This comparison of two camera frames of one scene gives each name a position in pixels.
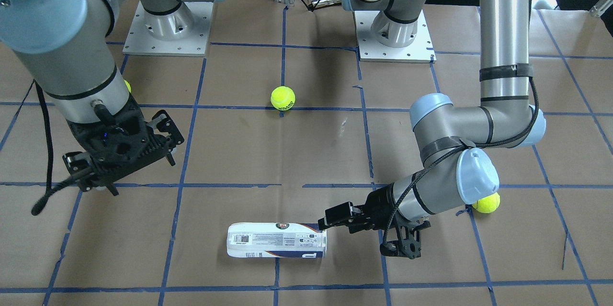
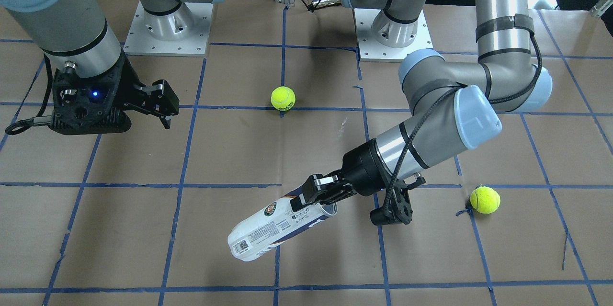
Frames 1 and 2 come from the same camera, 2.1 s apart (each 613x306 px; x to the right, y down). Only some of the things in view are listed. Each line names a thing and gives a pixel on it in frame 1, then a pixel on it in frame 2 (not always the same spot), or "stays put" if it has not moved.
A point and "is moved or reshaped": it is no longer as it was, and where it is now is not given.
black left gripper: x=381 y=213 to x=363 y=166
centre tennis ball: x=282 y=97 stays put
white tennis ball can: x=278 y=240 is moved or reshaped
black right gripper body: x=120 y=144 to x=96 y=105
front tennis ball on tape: x=488 y=204 stays put
